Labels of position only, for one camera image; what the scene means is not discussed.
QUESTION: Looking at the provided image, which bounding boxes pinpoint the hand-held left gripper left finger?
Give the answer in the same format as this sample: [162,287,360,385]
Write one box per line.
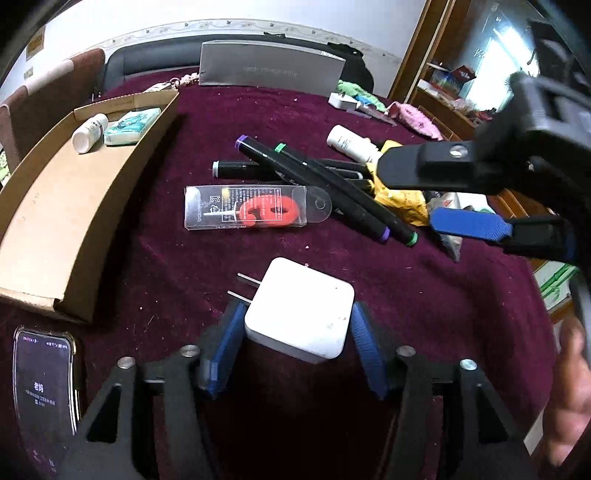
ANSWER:
[60,300,250,480]

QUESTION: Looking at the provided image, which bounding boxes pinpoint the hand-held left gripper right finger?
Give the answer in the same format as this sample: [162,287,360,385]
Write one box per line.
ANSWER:
[350,302,539,480]

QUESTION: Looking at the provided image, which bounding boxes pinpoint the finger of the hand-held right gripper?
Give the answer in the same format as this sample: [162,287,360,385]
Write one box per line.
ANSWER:
[428,207,579,265]
[376,138,528,195]

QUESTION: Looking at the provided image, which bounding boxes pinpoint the silver foil packet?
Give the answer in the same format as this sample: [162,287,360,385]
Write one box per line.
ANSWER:
[431,228,464,263]

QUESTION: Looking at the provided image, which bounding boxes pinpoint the large white power adapter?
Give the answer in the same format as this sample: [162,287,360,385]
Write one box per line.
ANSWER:
[228,257,356,365]

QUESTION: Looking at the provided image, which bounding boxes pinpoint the black marker green caps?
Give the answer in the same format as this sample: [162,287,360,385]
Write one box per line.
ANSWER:
[274,143,419,248]

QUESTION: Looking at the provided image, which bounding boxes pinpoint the red candle clear package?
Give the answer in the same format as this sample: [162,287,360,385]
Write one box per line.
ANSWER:
[184,184,332,230]

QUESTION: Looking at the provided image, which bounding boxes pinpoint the black marker purple caps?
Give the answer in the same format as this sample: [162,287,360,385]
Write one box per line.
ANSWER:
[235,135,391,244]

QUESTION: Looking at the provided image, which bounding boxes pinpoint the cardboard box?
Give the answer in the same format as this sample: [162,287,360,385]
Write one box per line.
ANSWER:
[0,89,181,325]

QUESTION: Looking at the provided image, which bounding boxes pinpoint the person's right hand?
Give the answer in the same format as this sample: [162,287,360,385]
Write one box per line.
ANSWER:
[539,318,591,468]

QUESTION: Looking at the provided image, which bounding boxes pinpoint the white crumpled wrapper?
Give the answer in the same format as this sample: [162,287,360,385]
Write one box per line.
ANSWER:
[427,190,498,216]

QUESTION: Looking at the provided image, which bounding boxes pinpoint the pink cloth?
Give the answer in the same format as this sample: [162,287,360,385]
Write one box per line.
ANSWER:
[387,102,444,140]

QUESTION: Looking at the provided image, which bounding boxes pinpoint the yellow packet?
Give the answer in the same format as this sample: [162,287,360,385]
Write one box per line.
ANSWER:
[368,140,430,227]

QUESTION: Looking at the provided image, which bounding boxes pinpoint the clear ruler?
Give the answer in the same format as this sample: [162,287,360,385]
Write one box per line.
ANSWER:
[350,108,398,127]

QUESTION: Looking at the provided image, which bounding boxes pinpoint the white bottle with label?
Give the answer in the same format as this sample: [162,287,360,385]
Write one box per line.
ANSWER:
[326,124,385,164]

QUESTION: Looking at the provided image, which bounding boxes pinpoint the wooden cabinet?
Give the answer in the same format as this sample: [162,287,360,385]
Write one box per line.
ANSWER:
[387,0,555,217]

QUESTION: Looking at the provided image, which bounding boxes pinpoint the green cloth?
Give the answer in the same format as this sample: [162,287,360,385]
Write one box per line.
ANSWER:
[337,79,387,112]

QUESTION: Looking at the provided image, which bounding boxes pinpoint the small white power adapter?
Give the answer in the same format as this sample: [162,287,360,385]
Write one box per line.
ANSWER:
[328,92,359,112]

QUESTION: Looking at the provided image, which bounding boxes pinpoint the black bag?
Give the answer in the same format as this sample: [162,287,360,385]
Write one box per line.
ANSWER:
[327,41,375,92]

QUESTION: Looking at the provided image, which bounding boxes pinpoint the black marker grey cap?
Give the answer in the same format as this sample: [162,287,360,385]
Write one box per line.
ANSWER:
[212,160,280,180]

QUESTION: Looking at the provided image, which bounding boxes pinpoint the black smartphone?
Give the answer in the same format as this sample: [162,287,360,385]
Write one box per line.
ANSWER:
[12,326,85,478]

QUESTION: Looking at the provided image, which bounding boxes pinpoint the grey flat carton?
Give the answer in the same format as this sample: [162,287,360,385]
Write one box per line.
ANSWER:
[198,40,347,98]

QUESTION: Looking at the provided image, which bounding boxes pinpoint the green tissue pack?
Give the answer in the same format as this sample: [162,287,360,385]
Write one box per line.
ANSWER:
[103,108,163,147]

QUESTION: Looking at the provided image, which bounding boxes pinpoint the white bottle white cap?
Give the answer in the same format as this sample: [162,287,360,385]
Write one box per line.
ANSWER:
[72,113,110,155]

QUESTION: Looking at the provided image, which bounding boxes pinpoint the black sofa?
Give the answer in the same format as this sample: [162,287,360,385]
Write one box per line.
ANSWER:
[95,39,204,100]

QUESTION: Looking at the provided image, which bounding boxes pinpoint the brown chair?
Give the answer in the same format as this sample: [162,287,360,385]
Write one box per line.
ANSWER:
[0,48,107,172]

